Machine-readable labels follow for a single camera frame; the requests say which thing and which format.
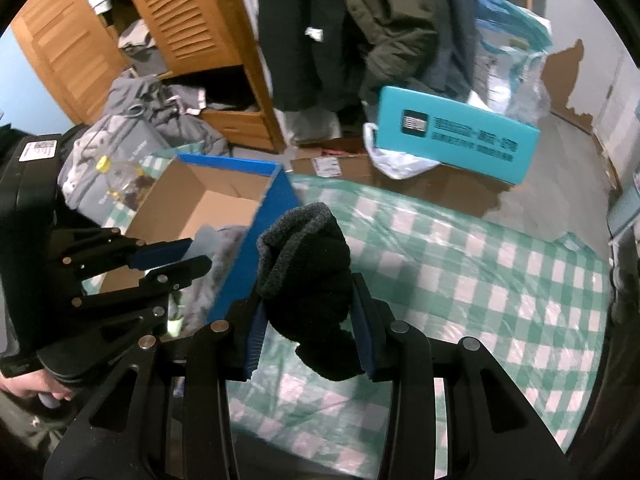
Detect flat brown cardboard box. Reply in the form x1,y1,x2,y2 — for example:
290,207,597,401
290,137,516,218

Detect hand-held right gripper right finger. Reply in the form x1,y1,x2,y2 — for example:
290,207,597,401
350,274,568,480

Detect yellow-capped plastic bottle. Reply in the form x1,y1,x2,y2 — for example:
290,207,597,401
95,156,151,211

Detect grey hoodie pile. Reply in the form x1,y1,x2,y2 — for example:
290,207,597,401
107,77,231,158

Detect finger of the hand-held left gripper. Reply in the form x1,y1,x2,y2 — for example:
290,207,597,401
70,254,213,315
50,227,196,282

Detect white door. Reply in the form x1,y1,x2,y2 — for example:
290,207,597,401
590,55,640,191

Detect white plastic bag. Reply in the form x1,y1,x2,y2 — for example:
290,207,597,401
362,122,443,181

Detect grey folded clothes pile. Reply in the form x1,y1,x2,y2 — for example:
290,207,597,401
117,20,168,76

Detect teal shoe box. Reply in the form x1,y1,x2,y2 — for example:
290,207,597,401
375,85,542,186

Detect black knit sock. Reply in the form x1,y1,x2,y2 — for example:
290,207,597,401
256,202,363,382

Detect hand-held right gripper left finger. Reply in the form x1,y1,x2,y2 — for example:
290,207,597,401
44,300,269,480

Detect large clear bedding bag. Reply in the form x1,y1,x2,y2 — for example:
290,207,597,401
472,0,553,128

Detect person's left hand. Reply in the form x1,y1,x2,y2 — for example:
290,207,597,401
0,367,76,404

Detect blue-grey hanging jacket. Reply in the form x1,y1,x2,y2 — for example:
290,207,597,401
430,0,483,96

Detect olive hanging jacket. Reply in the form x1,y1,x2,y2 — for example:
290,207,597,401
335,0,451,106

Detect wooden louvred wardrobe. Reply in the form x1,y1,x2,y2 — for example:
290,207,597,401
10,0,286,153

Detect blue cardboard box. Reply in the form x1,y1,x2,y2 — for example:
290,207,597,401
82,154,303,341

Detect light blue bin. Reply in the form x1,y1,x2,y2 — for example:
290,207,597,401
606,192,640,241

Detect light grey garment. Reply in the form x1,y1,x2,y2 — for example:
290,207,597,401
282,107,341,143

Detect grey socks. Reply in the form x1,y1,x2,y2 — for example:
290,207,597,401
190,225,248,321

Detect green white checkered cloth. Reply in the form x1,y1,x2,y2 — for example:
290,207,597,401
82,152,613,480

